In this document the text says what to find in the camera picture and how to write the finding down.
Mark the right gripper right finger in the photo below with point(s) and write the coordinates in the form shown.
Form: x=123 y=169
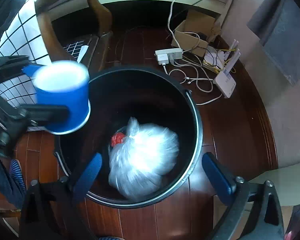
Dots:
x=265 y=220

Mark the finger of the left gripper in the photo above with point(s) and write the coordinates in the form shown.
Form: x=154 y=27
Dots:
x=30 y=69
x=42 y=115

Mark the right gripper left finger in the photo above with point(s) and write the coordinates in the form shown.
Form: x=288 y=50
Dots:
x=37 y=220

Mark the blue paper cup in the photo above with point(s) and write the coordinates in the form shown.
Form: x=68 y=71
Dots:
x=64 y=83

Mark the clear plastic bag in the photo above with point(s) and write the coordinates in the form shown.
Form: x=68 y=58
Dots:
x=139 y=163

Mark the black trash bin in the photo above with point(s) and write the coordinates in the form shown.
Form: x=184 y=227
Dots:
x=150 y=96

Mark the white grid tablecloth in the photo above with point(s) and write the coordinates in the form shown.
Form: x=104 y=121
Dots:
x=23 y=38

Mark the wooden table leg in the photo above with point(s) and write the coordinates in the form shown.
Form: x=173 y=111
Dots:
x=103 y=15

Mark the white power strip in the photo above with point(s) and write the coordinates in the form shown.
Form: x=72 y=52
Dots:
x=166 y=56

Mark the white wifi router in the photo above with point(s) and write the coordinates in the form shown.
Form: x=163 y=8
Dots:
x=224 y=80

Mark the cardboard box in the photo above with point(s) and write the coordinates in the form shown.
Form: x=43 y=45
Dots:
x=195 y=33

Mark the grey right curtain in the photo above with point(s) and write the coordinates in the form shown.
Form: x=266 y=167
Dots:
x=277 y=25

